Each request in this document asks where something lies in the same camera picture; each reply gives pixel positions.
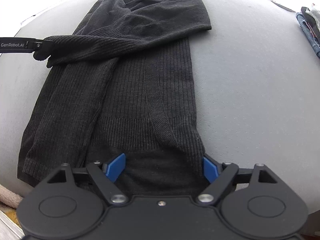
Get black knit sweater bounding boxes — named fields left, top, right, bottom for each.
left=17, top=0, right=212, bottom=196

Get blue folded jeans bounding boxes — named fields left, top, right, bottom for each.
left=296, top=12, right=319, bottom=57

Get grey folded garment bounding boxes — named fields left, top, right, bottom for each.
left=309, top=9, right=320, bottom=30

